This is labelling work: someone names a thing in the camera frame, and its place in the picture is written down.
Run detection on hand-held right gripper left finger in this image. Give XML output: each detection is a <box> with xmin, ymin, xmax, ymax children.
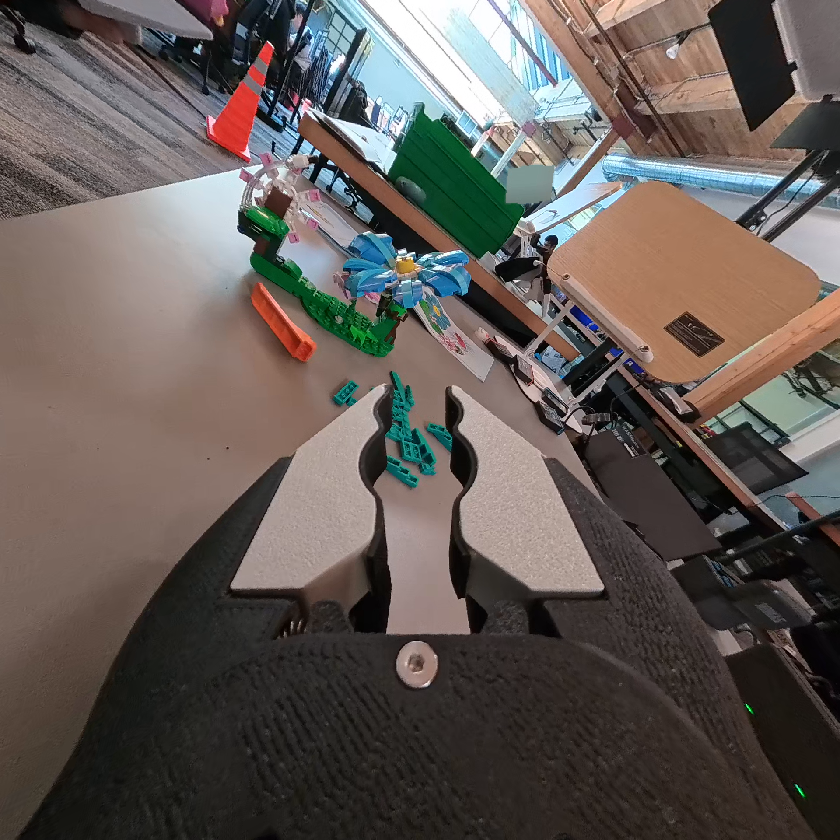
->
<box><xmin>230</xmin><ymin>384</ymin><xmax>395</xmax><ymax>634</ymax></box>

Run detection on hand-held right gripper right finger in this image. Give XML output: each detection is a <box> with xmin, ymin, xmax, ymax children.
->
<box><xmin>445</xmin><ymin>385</ymin><xmax>606</xmax><ymax>634</ymax></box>

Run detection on pile of teal lego pieces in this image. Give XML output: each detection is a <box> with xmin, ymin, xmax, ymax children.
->
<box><xmin>331</xmin><ymin>371</ymin><xmax>454</xmax><ymax>490</ymax></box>

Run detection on lego instruction booklet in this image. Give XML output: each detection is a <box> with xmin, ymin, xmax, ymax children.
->
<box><xmin>413</xmin><ymin>292</ymin><xmax>494</xmax><ymax>382</ymax></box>

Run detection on lego flower model green base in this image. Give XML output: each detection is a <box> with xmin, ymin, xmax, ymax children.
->
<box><xmin>238</xmin><ymin>152</ymin><xmax>472</xmax><ymax>358</ymax></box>

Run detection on black flat case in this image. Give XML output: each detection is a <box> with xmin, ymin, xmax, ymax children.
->
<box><xmin>584</xmin><ymin>430</ymin><xmax>723</xmax><ymax>562</ymax></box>

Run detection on orange brick separator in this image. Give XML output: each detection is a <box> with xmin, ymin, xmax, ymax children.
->
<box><xmin>251</xmin><ymin>282</ymin><xmax>317</xmax><ymax>362</ymax></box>

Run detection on dark grey power adapter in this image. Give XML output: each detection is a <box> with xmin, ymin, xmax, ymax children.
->
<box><xmin>676</xmin><ymin>558</ymin><xmax>809</xmax><ymax>631</ymax></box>

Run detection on black mesh chair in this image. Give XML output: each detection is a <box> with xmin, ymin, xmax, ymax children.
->
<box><xmin>705</xmin><ymin>423</ymin><xmax>808</xmax><ymax>494</ymax></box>

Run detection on brown wooden desk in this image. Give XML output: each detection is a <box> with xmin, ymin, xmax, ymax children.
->
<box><xmin>617</xmin><ymin>289</ymin><xmax>840</xmax><ymax>546</ymax></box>

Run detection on white paper sheet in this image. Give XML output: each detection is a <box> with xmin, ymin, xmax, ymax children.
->
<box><xmin>298</xmin><ymin>197</ymin><xmax>368</xmax><ymax>257</ymax></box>

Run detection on long wooden desk dark legs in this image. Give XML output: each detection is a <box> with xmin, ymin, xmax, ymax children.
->
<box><xmin>297</xmin><ymin>108</ymin><xmax>581</xmax><ymax>361</ymax></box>

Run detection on black box green lights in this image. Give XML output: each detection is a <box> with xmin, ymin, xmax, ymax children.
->
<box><xmin>725</xmin><ymin>643</ymin><xmax>840</xmax><ymax>840</ymax></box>

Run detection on green plastic crate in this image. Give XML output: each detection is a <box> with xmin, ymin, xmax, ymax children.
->
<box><xmin>387</xmin><ymin>103</ymin><xmax>526</xmax><ymax>258</ymax></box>

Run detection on orange traffic cone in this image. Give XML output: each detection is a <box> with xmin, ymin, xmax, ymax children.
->
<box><xmin>206</xmin><ymin>41</ymin><xmax>275</xmax><ymax>163</ymax></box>

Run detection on black tripod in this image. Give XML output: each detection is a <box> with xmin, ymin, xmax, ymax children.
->
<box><xmin>735</xmin><ymin>150</ymin><xmax>840</xmax><ymax>244</ymax></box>

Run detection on black panel on stand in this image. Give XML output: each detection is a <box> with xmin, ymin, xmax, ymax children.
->
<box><xmin>709</xmin><ymin>0</ymin><xmax>799</xmax><ymax>132</ymax></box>

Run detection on white folding table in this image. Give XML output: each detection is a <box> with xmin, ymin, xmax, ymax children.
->
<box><xmin>79</xmin><ymin>0</ymin><xmax>214</xmax><ymax>40</ymax></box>

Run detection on white box on stand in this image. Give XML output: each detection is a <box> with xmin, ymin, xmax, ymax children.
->
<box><xmin>774</xmin><ymin>0</ymin><xmax>840</xmax><ymax>101</ymax></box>

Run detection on silver ventilation duct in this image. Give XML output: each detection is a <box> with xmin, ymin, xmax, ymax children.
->
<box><xmin>602</xmin><ymin>154</ymin><xmax>840</xmax><ymax>211</ymax></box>

